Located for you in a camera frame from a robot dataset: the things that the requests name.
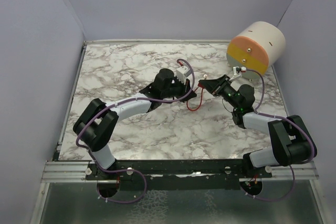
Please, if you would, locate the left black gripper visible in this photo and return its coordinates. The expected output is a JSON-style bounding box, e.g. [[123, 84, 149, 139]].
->
[[162, 76, 197, 103]]

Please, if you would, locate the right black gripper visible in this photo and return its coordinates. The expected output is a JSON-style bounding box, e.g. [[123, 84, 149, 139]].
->
[[200, 74, 241, 110]]

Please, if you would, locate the red padlock with cable shackle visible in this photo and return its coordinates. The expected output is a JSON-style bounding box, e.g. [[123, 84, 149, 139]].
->
[[186, 81, 207, 112]]

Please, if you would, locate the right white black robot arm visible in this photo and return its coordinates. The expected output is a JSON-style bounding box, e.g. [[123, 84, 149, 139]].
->
[[198, 75, 317, 177]]

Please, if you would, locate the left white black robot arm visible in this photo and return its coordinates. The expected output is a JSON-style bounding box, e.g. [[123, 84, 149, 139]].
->
[[72, 66, 196, 179]]

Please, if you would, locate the cylinder with striped face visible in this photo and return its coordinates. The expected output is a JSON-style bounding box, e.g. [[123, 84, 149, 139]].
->
[[226, 21, 286, 80]]

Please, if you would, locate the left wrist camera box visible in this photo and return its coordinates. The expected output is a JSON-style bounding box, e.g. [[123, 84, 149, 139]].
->
[[176, 61, 191, 84]]

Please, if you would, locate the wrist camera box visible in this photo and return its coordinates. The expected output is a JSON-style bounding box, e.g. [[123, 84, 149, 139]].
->
[[230, 66, 247, 81], [176, 61, 191, 84]]

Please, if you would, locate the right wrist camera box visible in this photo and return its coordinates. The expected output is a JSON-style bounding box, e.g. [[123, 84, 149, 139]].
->
[[230, 66, 247, 81]]

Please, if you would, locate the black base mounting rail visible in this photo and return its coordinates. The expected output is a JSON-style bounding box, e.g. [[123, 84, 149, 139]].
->
[[86, 159, 272, 190]]

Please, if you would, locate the aluminium frame extrusion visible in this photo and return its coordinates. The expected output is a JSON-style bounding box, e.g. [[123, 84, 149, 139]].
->
[[41, 161, 90, 183]]

